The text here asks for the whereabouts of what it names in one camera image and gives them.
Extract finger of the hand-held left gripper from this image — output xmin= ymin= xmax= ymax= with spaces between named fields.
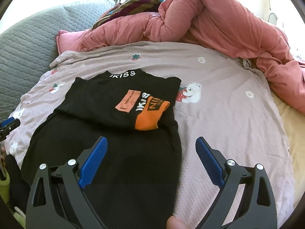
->
xmin=0 ymin=118 xmax=21 ymax=141

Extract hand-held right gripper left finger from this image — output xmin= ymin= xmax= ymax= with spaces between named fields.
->
xmin=26 ymin=136 xmax=109 ymax=229

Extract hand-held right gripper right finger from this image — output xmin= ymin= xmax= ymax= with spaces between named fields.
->
xmin=195 ymin=136 xmax=278 ymax=229

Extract black sweater with orange cuffs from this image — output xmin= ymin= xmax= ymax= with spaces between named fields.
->
xmin=21 ymin=69 xmax=183 ymax=229

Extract person's left hand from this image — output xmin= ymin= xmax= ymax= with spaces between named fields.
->
xmin=0 ymin=145 xmax=7 ymax=165

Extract person's right hand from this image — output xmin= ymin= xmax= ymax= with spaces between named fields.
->
xmin=166 ymin=215 xmax=191 ymax=229

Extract pink printed blanket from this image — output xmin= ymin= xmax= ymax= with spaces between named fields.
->
xmin=3 ymin=42 xmax=295 ymax=229

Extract dark cloth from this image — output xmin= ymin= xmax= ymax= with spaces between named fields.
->
xmin=4 ymin=155 xmax=32 ymax=211

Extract yellow-green cloth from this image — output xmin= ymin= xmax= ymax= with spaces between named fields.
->
xmin=0 ymin=172 xmax=27 ymax=229

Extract grey quilted headboard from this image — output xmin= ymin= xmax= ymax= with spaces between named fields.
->
xmin=0 ymin=0 xmax=120 ymax=123

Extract cream bed sheet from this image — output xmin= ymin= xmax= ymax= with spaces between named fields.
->
xmin=272 ymin=93 xmax=305 ymax=211

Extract rose pink duvet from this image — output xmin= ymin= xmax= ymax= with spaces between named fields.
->
xmin=56 ymin=0 xmax=305 ymax=115

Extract striped colourful cloth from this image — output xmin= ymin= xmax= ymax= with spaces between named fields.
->
xmin=92 ymin=0 xmax=170 ymax=29

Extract white round wall fixture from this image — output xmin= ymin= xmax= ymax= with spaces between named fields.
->
xmin=269 ymin=12 xmax=279 ymax=26

